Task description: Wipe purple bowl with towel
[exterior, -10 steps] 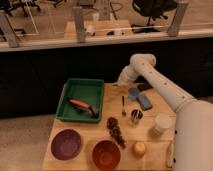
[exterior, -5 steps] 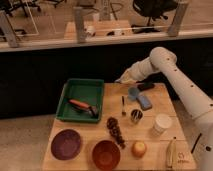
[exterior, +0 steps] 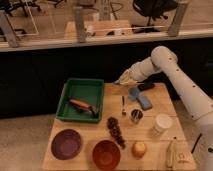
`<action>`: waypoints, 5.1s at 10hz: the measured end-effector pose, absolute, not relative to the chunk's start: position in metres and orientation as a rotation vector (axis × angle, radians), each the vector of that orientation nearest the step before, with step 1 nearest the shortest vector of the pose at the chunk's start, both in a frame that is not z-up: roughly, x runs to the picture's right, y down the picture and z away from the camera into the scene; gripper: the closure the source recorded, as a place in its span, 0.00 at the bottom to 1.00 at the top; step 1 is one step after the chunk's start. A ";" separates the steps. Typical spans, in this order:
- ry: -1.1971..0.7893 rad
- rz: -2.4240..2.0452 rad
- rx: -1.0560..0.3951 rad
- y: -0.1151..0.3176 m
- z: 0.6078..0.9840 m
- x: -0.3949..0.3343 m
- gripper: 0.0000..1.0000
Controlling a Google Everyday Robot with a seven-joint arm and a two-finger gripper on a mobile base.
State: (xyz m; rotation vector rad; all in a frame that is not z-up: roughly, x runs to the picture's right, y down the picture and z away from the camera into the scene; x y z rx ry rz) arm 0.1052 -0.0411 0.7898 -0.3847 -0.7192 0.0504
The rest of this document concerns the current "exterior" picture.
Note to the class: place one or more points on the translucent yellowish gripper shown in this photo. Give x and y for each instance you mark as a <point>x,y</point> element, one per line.
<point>125,79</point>

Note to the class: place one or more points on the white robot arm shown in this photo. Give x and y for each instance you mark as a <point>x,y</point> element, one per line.
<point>196,101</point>

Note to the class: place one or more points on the orange-brown bowl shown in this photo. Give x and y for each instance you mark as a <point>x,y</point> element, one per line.
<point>106,155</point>

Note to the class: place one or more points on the purple bowl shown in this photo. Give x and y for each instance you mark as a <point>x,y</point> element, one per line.
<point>66,144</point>

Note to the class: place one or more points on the black remote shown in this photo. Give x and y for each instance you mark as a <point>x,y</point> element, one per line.
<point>145,86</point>

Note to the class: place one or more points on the blue sponge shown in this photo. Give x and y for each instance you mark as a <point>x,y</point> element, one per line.
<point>144,102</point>

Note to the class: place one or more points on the metal fork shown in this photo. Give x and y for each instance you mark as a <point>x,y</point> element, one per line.
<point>123,106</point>

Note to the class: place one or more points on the metal cup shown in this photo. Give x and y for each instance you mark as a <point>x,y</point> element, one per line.
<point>136,116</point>

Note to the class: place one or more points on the green plastic tray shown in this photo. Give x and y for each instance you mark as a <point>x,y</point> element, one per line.
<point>90,91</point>

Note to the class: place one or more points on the wooden board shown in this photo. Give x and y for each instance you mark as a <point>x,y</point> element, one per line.
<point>155,157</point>

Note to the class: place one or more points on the bunch of dark grapes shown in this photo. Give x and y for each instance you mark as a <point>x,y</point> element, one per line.
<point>115,132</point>

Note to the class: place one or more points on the black brush in tray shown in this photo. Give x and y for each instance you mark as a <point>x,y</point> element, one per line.
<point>92,110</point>

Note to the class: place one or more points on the white cup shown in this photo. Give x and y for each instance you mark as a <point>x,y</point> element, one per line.
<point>162,123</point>

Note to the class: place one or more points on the yellow apple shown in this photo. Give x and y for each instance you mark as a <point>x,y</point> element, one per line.
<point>139,149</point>

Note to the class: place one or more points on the black office chair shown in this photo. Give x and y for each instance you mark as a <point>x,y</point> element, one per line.
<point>153,10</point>

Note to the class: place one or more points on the grey post middle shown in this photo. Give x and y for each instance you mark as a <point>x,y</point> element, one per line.
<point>79,24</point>

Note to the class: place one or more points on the grey post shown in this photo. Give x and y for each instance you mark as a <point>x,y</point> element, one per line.
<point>174,28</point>
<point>79,24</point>
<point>8,30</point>

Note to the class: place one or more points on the grey post right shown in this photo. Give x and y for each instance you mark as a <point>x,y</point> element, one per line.
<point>174,28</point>

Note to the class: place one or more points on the grey post left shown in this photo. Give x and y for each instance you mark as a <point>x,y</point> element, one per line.
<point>8,30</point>

